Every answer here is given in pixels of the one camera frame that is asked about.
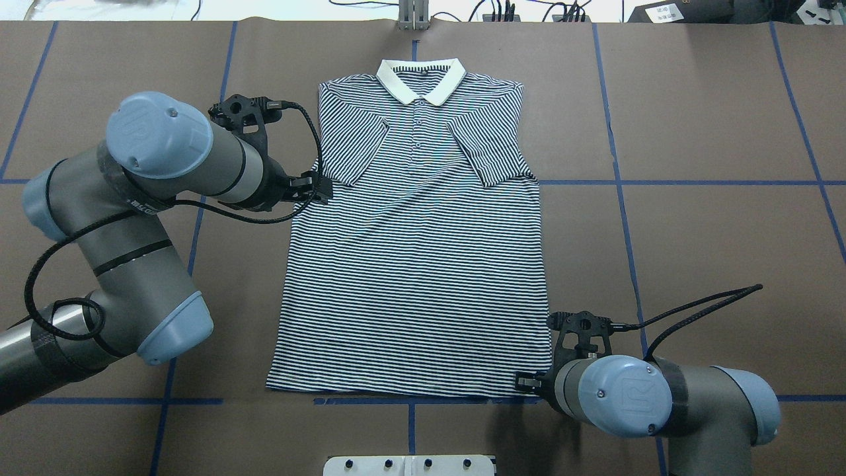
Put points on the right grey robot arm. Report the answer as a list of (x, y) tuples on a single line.
[(712, 416)]

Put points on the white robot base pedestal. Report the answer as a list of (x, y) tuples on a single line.
[(450, 464)]

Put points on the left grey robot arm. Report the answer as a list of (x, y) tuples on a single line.
[(112, 284)]

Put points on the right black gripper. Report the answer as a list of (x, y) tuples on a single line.
[(550, 383)]

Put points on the aluminium frame post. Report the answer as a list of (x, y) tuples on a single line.
[(413, 15)]

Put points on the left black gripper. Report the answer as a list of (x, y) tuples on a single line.
[(276, 190)]

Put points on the black box with label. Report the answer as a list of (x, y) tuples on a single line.
[(693, 12)]

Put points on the striped polo shirt white collar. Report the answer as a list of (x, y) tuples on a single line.
[(424, 274)]

